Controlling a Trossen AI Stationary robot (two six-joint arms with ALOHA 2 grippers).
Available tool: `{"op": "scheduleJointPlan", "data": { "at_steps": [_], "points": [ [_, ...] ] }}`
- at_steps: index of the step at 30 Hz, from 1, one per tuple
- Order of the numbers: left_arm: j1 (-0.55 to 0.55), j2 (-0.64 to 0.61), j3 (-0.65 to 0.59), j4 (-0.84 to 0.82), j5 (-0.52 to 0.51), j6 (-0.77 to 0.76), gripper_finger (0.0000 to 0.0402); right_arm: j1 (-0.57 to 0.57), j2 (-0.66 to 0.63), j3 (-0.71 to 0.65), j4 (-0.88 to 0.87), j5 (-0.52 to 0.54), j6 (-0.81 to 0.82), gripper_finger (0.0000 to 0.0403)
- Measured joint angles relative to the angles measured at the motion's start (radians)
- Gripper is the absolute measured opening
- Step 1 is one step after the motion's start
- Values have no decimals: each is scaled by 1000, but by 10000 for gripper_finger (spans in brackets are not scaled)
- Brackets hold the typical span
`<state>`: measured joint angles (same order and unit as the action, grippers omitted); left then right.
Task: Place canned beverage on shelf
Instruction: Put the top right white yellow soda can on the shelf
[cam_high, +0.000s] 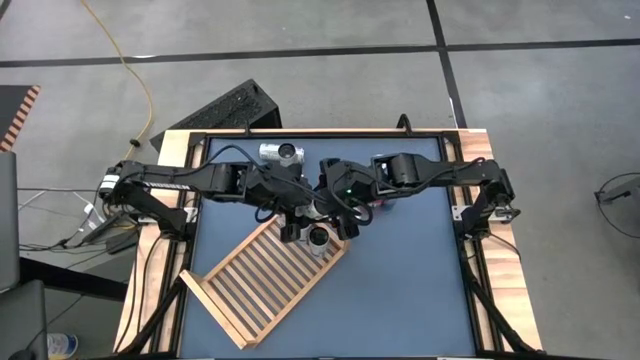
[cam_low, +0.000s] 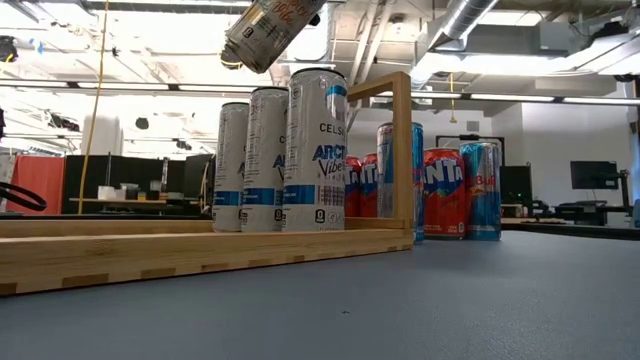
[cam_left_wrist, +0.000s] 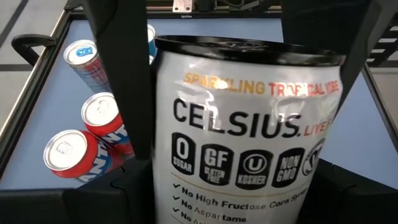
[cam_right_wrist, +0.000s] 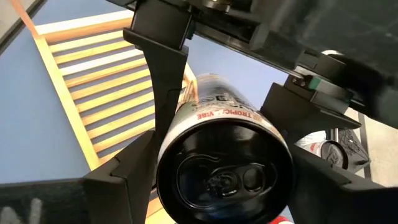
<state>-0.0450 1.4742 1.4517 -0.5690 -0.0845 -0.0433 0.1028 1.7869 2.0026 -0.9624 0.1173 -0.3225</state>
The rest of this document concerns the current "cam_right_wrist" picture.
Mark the bamboo slatted shelf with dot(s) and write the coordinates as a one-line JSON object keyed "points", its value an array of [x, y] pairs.
{"points": [[64, 93]]}

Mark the red Fanta can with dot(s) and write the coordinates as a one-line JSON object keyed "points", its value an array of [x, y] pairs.
{"points": [[281, 221]]}

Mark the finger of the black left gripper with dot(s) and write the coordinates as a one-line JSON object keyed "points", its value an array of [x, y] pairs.
{"points": [[298, 109], [168, 71]]}

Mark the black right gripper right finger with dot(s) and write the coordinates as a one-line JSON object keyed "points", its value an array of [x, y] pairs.
{"points": [[342, 205]]}

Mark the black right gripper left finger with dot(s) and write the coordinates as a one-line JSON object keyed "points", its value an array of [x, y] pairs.
{"points": [[109, 199]]}

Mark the Celsius Tropical Vibe can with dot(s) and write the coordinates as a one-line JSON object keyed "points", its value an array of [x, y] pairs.
{"points": [[224, 174], [334, 154]]}

